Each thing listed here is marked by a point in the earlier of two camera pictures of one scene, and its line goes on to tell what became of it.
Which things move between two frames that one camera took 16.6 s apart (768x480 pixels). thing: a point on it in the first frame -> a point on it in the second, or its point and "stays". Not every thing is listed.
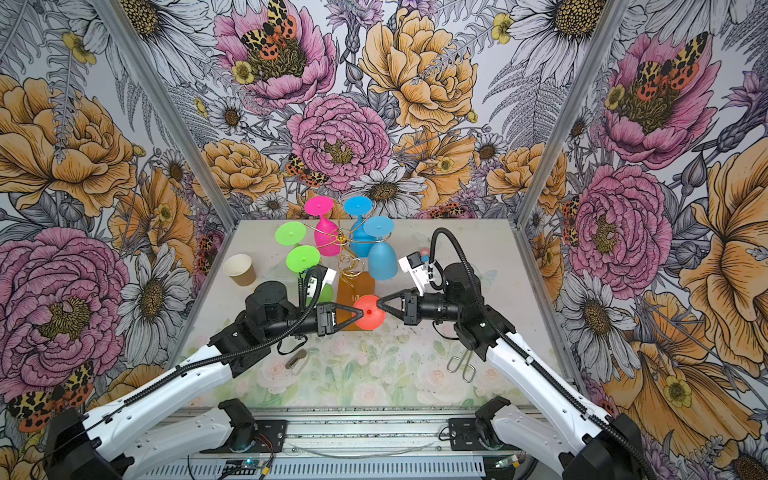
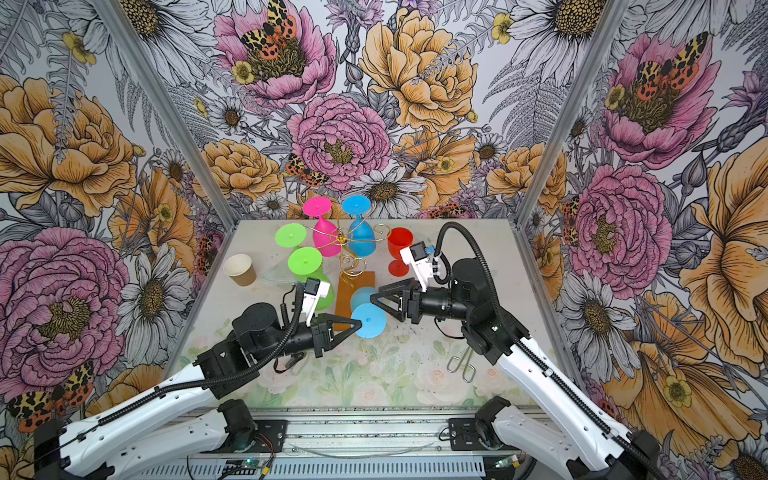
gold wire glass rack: x=352 y=284 stays
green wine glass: x=290 y=233 stays
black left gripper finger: x=333 y=306 -> x=356 y=324
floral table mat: x=384 y=366 stays
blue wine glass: x=383 y=262 -> x=370 y=314
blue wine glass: x=359 y=241 stays
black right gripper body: x=413 y=308 stays
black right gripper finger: x=396 y=312 stays
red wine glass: x=373 y=316 -> x=397 y=239
